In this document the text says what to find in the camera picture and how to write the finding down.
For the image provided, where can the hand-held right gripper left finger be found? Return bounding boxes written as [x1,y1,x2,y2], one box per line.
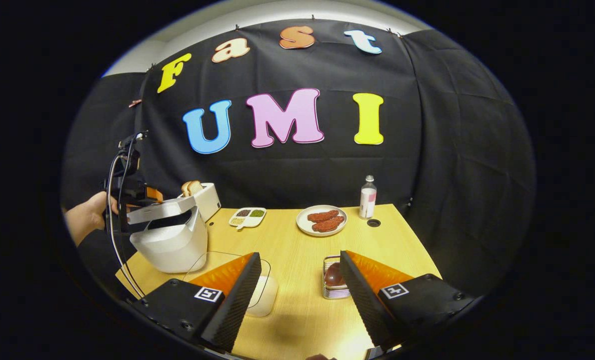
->
[130,251,262,353]

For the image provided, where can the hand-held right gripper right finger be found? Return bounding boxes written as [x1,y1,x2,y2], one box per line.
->
[339,250,473,348]

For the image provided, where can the clear container of rice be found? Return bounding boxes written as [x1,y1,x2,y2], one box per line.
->
[183,251,279,318]

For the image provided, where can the metal wire chopstick holder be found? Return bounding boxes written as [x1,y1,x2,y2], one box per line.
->
[322,255,352,300]

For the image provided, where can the brown wooden spoon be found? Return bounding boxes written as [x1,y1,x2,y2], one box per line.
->
[324,262,347,288]

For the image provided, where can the white rice cooker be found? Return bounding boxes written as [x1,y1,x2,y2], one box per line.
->
[126,196,209,274]

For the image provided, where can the white toaster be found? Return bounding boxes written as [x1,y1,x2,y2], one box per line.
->
[180,182,222,223]

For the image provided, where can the red-brown sausage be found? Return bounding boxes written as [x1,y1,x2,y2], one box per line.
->
[307,210,340,223]
[311,216,346,233]

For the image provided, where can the white divided grain dish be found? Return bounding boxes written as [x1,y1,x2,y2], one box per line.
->
[228,207,267,230]

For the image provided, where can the white round plate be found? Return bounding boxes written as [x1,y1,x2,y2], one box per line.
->
[296,205,348,237]

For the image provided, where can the clear bottle with pink label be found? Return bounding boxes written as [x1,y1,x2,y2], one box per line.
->
[359,175,378,220]

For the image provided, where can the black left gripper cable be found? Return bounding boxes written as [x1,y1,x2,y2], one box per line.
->
[106,152,146,300]

